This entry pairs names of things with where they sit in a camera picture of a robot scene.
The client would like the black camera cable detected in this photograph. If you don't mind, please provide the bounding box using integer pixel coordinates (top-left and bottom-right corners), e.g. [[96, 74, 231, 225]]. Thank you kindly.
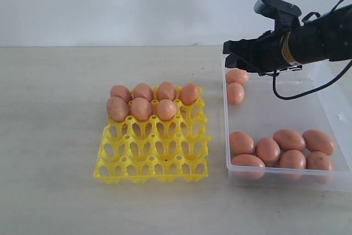
[[272, 0, 352, 100]]

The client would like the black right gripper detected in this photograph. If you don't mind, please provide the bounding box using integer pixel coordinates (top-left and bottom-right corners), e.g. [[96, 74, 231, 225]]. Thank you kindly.
[[222, 9, 303, 75]]

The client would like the brown egg packed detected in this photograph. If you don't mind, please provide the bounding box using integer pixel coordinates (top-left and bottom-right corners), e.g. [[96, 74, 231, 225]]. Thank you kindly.
[[156, 81, 176, 101], [133, 83, 154, 102], [110, 85, 133, 103], [179, 83, 200, 105]]

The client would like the brown egg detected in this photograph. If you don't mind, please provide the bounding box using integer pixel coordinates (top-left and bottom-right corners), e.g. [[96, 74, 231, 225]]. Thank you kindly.
[[156, 99, 177, 121], [273, 129, 306, 152], [225, 68, 249, 85], [256, 138, 281, 167], [131, 97, 153, 122], [106, 96, 129, 122], [306, 151, 334, 171], [302, 129, 336, 156], [231, 154, 266, 168], [279, 150, 306, 170], [227, 83, 245, 105], [229, 131, 255, 155]]

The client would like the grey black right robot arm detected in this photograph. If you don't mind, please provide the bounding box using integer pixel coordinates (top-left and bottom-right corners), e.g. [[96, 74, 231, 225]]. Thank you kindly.
[[223, 4, 351, 75]]

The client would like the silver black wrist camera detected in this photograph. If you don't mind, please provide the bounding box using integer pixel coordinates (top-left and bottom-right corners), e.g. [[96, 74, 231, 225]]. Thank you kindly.
[[254, 0, 301, 19]]

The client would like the yellow plastic egg tray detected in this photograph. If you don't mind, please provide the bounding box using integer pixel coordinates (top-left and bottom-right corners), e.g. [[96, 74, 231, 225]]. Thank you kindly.
[[93, 95, 211, 184]]

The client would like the clear plastic container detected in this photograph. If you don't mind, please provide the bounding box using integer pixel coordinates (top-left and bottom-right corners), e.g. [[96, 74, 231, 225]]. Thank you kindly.
[[223, 61, 351, 192]]

